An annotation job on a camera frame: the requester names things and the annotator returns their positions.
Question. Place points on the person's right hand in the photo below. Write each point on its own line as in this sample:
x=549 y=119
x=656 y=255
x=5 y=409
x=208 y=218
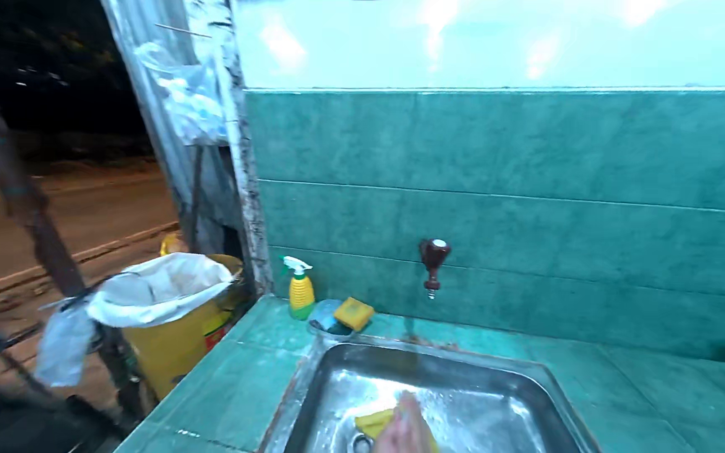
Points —
x=403 y=434

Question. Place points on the person's right fingers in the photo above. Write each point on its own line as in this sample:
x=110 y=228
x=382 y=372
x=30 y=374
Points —
x=409 y=409

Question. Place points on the yellow cloth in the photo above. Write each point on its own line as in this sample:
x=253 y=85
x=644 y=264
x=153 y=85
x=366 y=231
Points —
x=372 y=424

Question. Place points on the stainless steel sink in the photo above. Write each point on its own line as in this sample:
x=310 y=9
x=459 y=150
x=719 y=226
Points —
x=463 y=402

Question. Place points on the round metal sink drain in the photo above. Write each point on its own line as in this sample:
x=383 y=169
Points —
x=362 y=444

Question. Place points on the yellow sponge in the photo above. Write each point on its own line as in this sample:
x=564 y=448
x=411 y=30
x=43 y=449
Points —
x=354 y=314

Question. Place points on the clear plastic container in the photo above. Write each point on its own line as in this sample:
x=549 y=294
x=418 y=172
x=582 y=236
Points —
x=323 y=316

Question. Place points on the dark red tap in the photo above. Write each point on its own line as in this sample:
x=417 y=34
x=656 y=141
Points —
x=434 y=254

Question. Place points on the yellow green spray bottle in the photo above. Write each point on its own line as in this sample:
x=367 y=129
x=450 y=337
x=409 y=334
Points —
x=301 y=293

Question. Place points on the large yellow bucket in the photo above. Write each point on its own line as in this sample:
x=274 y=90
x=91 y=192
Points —
x=167 y=352

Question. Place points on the white bin liner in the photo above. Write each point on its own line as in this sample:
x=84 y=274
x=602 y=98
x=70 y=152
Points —
x=142 y=302

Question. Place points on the yellow container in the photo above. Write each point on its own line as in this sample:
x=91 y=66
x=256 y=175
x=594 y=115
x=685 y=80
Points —
x=171 y=244

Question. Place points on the translucent plastic bag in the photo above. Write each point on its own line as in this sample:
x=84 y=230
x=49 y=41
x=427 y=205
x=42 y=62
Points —
x=65 y=346

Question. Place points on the plastic bag with white contents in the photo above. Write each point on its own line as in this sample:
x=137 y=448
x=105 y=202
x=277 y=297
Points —
x=196 y=113

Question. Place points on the corrugated metal sheet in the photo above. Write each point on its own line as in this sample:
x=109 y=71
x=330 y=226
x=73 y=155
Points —
x=155 y=94

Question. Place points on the white weathered post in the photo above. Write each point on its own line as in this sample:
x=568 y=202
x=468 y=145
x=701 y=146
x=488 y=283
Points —
x=250 y=207

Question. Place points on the brown wooden post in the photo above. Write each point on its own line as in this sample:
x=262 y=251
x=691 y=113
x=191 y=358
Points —
x=51 y=245

